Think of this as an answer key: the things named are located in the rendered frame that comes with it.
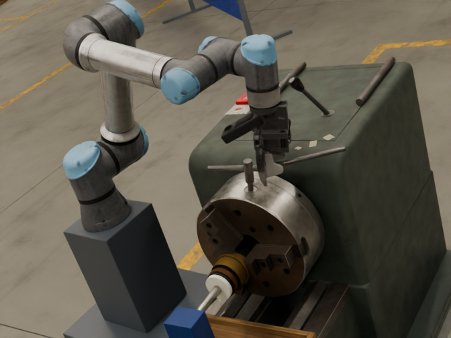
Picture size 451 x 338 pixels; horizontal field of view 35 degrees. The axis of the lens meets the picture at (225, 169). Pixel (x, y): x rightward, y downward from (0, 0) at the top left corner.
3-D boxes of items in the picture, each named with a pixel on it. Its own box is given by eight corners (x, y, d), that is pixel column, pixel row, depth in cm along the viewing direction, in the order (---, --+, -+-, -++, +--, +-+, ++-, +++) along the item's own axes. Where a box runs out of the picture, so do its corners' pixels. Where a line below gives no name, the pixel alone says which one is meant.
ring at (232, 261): (218, 245, 178) (198, 267, 172) (249, 248, 173) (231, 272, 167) (228, 274, 182) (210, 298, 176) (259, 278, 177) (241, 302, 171)
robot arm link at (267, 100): (243, 94, 157) (247, 77, 164) (246, 112, 159) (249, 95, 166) (278, 92, 156) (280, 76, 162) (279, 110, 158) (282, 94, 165)
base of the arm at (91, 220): (73, 228, 214) (60, 200, 210) (107, 200, 224) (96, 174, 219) (106, 235, 205) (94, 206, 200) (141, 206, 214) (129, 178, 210)
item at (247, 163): (246, 201, 177) (242, 162, 170) (247, 196, 178) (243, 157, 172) (256, 201, 176) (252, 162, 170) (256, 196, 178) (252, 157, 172)
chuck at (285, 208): (221, 259, 203) (205, 167, 186) (323, 288, 189) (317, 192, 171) (204, 279, 197) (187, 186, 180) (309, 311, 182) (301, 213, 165)
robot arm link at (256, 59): (252, 29, 158) (283, 35, 153) (257, 74, 164) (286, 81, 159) (229, 42, 154) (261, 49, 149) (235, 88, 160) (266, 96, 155)
